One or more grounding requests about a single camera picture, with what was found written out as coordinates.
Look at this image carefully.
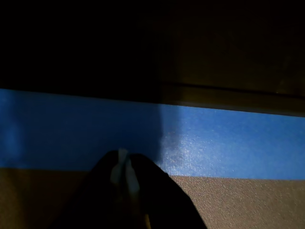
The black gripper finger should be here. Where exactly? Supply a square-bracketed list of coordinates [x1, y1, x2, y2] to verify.
[123, 153, 208, 229]
[47, 149, 126, 229]

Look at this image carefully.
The blue tape strip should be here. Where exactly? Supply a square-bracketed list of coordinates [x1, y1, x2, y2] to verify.
[0, 88, 305, 180]

